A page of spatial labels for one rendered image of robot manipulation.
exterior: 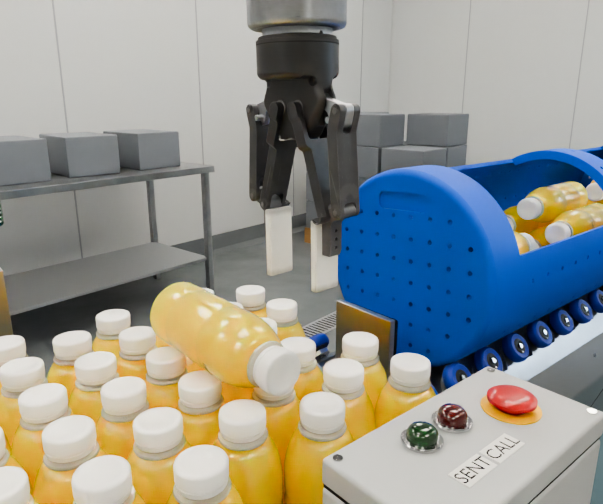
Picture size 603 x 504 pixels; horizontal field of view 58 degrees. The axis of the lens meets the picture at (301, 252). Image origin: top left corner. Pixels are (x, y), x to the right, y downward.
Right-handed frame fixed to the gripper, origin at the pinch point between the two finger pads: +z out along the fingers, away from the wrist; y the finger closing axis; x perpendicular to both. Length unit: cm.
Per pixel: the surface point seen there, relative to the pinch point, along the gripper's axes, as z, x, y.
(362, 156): 34, -305, 275
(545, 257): 6.6, -37.2, -7.6
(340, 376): 10.1, 1.9, -7.6
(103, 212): 64, -110, 350
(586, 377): 33, -59, -7
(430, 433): 6.9, 7.0, -21.2
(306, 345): 10.0, 0.0, -0.6
